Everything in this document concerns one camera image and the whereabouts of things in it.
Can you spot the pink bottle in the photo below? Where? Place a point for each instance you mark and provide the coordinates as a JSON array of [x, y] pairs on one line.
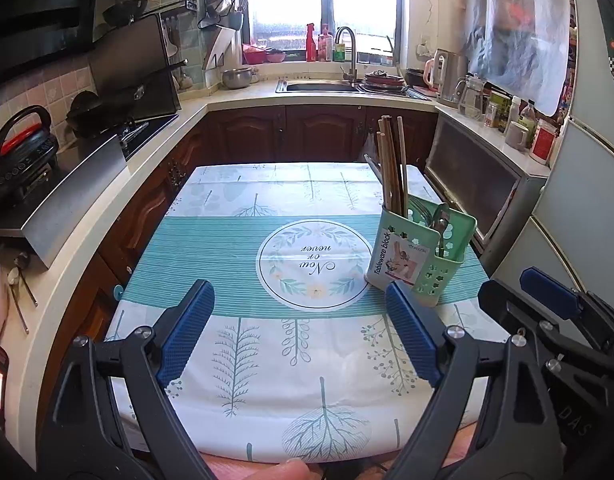
[[325, 45]]

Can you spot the steel stove splash panel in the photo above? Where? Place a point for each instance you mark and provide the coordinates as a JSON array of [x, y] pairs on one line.
[[77, 200]]

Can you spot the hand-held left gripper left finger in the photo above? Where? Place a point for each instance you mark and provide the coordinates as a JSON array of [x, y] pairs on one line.
[[187, 330]]

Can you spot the white cutting board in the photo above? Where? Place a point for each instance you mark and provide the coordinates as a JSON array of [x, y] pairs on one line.
[[219, 47]]

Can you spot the small stainless steel spoon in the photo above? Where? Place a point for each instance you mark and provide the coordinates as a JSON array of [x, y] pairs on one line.
[[438, 232]]

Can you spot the white electric kettle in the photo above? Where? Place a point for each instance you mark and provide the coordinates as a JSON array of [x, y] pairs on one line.
[[449, 77]]

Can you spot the metal spoon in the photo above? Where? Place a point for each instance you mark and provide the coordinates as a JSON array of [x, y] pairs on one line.
[[17, 300], [29, 290]]

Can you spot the red-label jar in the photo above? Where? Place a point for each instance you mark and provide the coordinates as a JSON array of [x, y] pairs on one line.
[[543, 142]]

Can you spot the black electric cooker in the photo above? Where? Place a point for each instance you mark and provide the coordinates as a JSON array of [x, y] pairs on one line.
[[22, 160]]

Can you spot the steel kitchen sink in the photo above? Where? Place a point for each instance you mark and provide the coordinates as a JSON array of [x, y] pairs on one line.
[[317, 86]]

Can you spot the kitchen window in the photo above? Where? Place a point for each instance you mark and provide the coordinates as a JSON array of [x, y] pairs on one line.
[[287, 0]]

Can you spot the hanging black wok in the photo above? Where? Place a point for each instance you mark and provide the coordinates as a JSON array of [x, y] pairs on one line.
[[124, 12]]

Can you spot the blue tablecloth clip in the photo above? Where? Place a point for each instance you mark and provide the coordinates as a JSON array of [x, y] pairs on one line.
[[118, 292]]

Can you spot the small condiment bottle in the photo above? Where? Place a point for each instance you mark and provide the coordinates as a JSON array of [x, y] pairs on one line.
[[514, 109]]

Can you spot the black gas cooktop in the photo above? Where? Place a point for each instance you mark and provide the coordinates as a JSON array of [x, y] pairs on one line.
[[152, 132]]

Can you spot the green plastic utensil holder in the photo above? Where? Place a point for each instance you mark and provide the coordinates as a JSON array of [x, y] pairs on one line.
[[437, 280]]

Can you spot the chrome kitchen faucet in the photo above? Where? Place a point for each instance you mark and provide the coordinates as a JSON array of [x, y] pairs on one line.
[[352, 55]]

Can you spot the teal white printed tablecloth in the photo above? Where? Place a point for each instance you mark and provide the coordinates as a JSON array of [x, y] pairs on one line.
[[287, 360]]

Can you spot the black range hood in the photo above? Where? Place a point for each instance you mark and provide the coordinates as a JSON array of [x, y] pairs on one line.
[[37, 30]]

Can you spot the bundle of chopsticks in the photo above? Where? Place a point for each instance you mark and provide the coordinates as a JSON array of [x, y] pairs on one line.
[[389, 170]]

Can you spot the clear plastic bottle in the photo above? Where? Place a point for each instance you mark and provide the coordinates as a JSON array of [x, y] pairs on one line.
[[527, 117]]

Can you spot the pink plastic basin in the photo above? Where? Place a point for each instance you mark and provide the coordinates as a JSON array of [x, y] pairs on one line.
[[254, 55]]

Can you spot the stainless steel fork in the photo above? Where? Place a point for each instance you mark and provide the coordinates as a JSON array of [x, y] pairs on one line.
[[419, 210], [429, 217]]

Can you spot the red bottle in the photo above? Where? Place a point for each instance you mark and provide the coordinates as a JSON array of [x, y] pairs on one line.
[[311, 47]]

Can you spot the glass pitcher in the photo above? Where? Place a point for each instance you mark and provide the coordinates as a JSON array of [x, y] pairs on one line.
[[471, 102]]

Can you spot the stainless steel appliance cabinet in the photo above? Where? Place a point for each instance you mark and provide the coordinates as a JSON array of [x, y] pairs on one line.
[[477, 180]]

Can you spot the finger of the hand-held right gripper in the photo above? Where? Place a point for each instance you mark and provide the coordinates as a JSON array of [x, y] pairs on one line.
[[552, 295], [507, 310]]

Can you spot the white mug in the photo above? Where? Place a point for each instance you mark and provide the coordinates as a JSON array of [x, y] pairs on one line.
[[516, 136]]

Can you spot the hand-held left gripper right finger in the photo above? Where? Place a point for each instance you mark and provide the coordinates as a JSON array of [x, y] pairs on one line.
[[412, 330]]

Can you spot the person's left hand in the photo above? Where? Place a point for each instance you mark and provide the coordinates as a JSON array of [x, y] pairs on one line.
[[267, 472]]

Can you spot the black cooking pot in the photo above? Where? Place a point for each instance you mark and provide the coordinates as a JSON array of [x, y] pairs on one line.
[[417, 77]]

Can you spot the red cooking pot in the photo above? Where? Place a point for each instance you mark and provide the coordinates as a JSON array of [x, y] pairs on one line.
[[384, 80]]

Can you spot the white refrigerator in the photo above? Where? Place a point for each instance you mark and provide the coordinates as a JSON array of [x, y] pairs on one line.
[[587, 185]]

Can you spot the green bottle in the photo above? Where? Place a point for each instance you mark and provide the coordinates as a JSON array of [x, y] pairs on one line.
[[340, 52]]

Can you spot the large stainless steel spoon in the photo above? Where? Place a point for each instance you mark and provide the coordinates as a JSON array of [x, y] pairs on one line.
[[443, 214]]

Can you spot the steel mixing bowl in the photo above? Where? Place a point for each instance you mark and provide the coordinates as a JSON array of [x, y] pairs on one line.
[[237, 79]]

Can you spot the hanging plastic bags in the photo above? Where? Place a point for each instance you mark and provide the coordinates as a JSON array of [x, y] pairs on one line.
[[517, 35]]

